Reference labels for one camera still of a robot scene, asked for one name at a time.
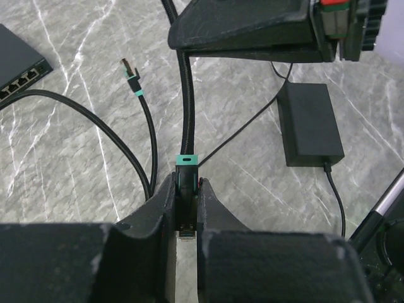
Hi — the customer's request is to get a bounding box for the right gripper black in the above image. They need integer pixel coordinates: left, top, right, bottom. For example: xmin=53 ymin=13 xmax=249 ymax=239
xmin=168 ymin=0 xmax=388 ymax=62

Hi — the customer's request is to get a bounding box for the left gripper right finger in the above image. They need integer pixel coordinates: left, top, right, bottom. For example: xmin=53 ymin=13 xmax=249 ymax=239
xmin=196 ymin=177 xmax=250 ymax=302

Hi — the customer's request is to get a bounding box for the black ethernet cable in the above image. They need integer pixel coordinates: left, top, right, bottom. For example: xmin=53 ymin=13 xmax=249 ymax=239
xmin=0 ymin=0 xmax=203 ymax=244

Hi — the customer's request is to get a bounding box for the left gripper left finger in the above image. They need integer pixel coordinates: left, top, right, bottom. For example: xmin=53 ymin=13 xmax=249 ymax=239
xmin=116 ymin=173 xmax=177 ymax=302

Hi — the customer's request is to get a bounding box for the black network switch far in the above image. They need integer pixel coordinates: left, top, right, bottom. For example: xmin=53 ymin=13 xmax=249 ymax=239
xmin=1 ymin=25 xmax=53 ymax=101

